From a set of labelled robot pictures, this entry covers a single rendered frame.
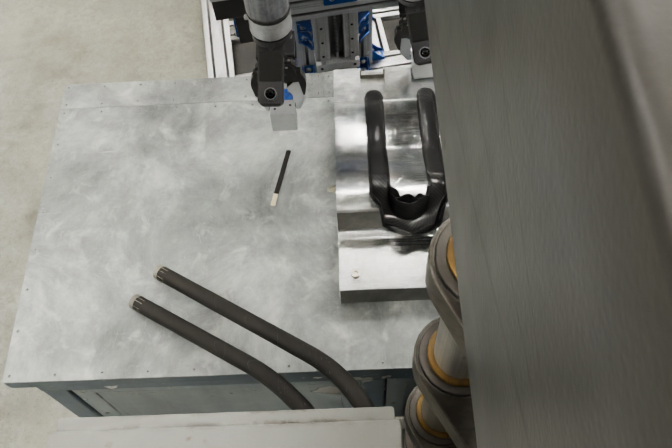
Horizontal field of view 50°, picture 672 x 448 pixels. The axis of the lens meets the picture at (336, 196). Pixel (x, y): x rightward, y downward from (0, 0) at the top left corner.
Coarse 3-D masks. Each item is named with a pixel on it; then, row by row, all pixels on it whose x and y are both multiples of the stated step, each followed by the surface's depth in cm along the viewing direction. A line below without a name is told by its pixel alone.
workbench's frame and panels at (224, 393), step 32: (32, 384) 135; (64, 384) 135; (96, 384) 136; (128, 384) 142; (160, 384) 143; (192, 384) 144; (224, 384) 144; (256, 384) 147; (320, 384) 148; (384, 384) 147; (416, 384) 150; (96, 416) 163
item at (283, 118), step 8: (288, 96) 146; (288, 104) 143; (272, 112) 142; (280, 112) 142; (288, 112) 142; (296, 112) 146; (272, 120) 144; (280, 120) 144; (288, 120) 144; (296, 120) 145; (272, 128) 146; (280, 128) 146; (288, 128) 146; (296, 128) 146
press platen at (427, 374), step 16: (432, 320) 85; (432, 336) 83; (416, 352) 83; (432, 352) 82; (416, 368) 82; (432, 368) 81; (432, 384) 81; (448, 384) 80; (464, 384) 80; (432, 400) 81; (448, 400) 80; (464, 400) 80; (448, 416) 79; (464, 416) 79; (448, 432) 81; (464, 432) 78
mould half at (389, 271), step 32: (352, 96) 152; (384, 96) 152; (352, 128) 149; (416, 128) 148; (352, 160) 143; (416, 160) 142; (352, 192) 135; (416, 192) 134; (352, 224) 137; (352, 256) 137; (384, 256) 136; (416, 256) 136; (352, 288) 133; (384, 288) 133; (416, 288) 133
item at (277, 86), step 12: (264, 48) 129; (276, 48) 129; (264, 60) 129; (276, 60) 129; (264, 72) 129; (276, 72) 129; (264, 84) 129; (276, 84) 129; (264, 96) 128; (276, 96) 128
